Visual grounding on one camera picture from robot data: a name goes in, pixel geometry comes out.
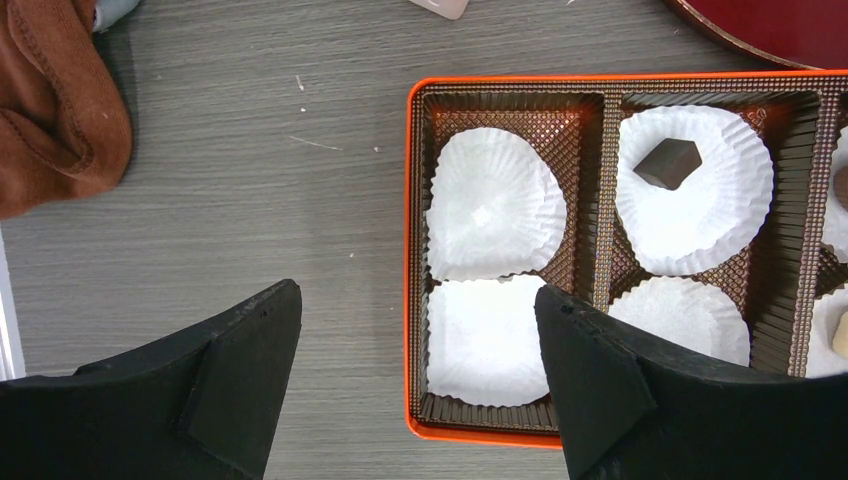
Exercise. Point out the light blue cloth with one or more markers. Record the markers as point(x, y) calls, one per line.
point(109, 12)

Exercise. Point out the white paper cup front middle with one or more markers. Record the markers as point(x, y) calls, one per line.
point(691, 314)

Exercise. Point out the white paper cup back left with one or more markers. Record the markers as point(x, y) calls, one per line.
point(496, 208)

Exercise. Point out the dark square chocolate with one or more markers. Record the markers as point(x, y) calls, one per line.
point(669, 163)

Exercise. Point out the round milk chocolate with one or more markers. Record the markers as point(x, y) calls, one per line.
point(839, 186)

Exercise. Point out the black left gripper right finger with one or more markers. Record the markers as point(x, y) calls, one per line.
point(631, 405)

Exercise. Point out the white chocolate piece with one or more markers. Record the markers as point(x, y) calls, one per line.
point(839, 343)

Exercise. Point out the orange chocolate box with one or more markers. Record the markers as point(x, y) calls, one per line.
point(409, 265)

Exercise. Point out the white paper cup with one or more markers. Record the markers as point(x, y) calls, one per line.
point(691, 314)
point(483, 345)
point(496, 208)
point(821, 360)
point(834, 235)
point(719, 207)

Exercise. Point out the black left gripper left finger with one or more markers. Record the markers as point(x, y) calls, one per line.
point(201, 403)

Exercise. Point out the dark red round tray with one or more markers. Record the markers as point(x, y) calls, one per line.
point(799, 34)

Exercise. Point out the white paper cup front left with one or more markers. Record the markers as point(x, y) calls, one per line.
point(483, 345)

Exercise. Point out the brown plastic insert tray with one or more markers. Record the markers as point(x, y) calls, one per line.
point(596, 199)

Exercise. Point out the white paper cup back middle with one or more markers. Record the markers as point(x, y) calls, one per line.
point(719, 207)

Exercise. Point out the brown cloth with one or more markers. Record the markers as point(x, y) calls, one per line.
point(65, 130)

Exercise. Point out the white paper cup front right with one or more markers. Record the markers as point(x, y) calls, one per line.
point(821, 360)

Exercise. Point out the white paper cup back right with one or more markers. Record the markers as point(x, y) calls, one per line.
point(834, 235)

